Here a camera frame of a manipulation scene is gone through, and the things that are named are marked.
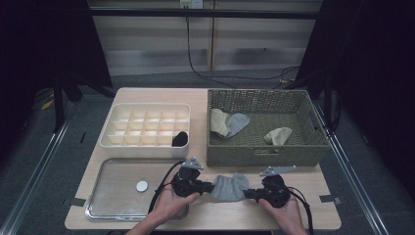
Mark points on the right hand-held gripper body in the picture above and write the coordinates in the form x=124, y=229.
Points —
x=275, y=192

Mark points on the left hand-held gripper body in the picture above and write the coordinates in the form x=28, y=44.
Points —
x=187, y=184

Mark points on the green woven basket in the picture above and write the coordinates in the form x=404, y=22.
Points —
x=235, y=156

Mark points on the black sock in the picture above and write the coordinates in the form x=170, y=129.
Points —
x=181, y=137
x=177, y=143

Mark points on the cream divided storage box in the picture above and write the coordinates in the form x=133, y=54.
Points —
x=143, y=152

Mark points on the beige sock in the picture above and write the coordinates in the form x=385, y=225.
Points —
x=279, y=135
x=218, y=122

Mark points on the clear lid with white knob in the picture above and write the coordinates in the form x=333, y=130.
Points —
x=114, y=182

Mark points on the person's right hand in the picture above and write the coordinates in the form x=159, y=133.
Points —
x=288, y=218

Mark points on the person's left hand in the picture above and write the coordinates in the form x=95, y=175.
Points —
x=171, y=209

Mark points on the grey tape strip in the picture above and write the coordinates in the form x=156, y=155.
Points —
x=329, y=198
x=77, y=201

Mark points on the black metal stand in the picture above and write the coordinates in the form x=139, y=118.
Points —
x=328, y=107

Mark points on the light wooden shelf unit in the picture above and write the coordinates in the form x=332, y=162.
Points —
x=147, y=39

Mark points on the small yellow object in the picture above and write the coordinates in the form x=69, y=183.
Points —
x=47, y=104

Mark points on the black curtain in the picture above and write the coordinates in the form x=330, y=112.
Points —
x=375, y=49
x=26, y=49

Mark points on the black horizontal bar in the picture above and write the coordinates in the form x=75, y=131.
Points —
x=147, y=13

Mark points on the aluminium floor rail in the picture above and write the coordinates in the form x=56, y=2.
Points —
x=52, y=143
x=357, y=186

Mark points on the white wall socket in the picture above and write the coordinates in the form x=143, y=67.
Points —
x=191, y=3

